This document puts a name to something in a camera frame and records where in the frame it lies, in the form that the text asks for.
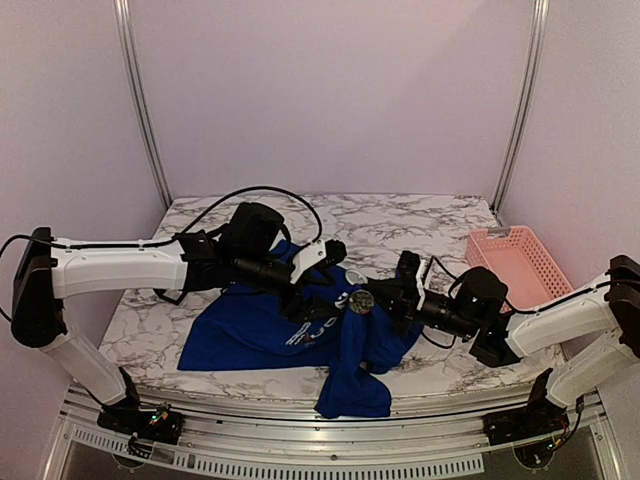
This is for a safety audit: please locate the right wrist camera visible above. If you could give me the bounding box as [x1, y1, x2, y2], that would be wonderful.
[396, 250, 429, 299]

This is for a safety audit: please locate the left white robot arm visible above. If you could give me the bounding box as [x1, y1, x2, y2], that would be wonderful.
[1, 202, 346, 434]

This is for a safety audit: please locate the right aluminium frame post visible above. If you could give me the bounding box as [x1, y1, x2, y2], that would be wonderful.
[490, 0, 550, 216]

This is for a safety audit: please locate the pink perforated plastic basket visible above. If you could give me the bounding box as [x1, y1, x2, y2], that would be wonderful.
[465, 226, 574, 310]

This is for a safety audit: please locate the blue panda t-shirt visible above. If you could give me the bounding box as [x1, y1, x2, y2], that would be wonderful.
[178, 241, 422, 419]

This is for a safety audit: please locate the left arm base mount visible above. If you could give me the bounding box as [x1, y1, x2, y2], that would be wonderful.
[97, 400, 185, 445]

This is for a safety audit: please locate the aluminium frame post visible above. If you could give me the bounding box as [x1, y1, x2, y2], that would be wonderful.
[113, 0, 173, 210]
[490, 0, 550, 216]

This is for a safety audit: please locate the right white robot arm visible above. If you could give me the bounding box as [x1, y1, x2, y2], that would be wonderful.
[363, 251, 639, 436]

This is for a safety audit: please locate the left aluminium frame post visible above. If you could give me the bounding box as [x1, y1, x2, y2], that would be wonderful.
[113, 0, 173, 210]

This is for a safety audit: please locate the front aluminium rail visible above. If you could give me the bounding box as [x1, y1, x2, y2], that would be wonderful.
[44, 386, 625, 479]

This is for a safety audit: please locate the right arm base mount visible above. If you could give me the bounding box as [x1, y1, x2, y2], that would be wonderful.
[482, 398, 581, 450]

